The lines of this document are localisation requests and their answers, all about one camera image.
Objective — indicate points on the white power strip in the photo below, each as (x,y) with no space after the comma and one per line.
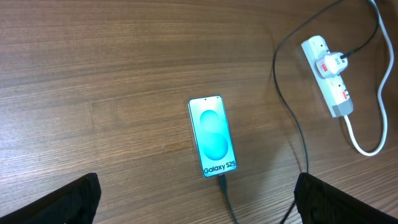
(333,89)

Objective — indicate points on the white charger plug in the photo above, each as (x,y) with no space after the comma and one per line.
(331,65)

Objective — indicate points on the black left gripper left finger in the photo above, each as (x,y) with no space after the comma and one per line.
(76,202)

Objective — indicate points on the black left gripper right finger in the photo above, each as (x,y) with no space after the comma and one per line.
(320,203)

